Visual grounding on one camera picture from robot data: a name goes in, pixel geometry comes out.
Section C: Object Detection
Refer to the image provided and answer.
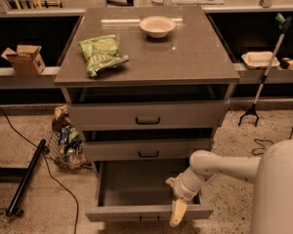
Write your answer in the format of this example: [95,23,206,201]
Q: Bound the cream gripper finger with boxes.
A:
[169,199,188,227]

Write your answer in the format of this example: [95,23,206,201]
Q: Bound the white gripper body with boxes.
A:
[166,176,197,202]

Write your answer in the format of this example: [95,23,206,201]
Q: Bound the grey bottom drawer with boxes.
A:
[84,158,214,224]

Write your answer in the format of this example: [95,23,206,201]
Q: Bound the grey drawer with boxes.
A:
[67,101,229,132]
[83,128,215,161]
[84,158,214,224]

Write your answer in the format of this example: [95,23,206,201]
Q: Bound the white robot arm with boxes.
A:
[166,139,293,234]

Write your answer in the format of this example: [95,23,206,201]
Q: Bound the grey top drawer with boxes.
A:
[67,101,229,132]

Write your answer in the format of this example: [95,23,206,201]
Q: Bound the grey drawer cabinet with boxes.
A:
[54,5,241,168]

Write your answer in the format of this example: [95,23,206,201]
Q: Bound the grey middle drawer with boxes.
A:
[83,128,215,161]

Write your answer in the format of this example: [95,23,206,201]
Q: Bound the white takeout container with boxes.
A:
[241,52,279,69]

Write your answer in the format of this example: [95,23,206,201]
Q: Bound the green chip bag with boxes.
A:
[78,35,129,77]

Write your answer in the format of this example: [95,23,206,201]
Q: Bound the yellow tape measure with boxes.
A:
[279,58,293,69]

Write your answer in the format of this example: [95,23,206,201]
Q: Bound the white paper bowl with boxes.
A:
[140,16,176,39]

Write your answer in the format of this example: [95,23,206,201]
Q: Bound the black metal pole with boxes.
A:
[5,139,46,217]

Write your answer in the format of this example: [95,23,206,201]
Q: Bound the grabber reacher tool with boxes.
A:
[238,13,292,126]

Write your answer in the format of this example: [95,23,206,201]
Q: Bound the brown cardboard box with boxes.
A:
[1,45,45,77]

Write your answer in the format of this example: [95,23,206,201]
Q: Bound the wire basket of trash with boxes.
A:
[47,105,91,170]

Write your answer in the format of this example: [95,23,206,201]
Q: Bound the black floor cable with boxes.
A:
[0,93,80,234]

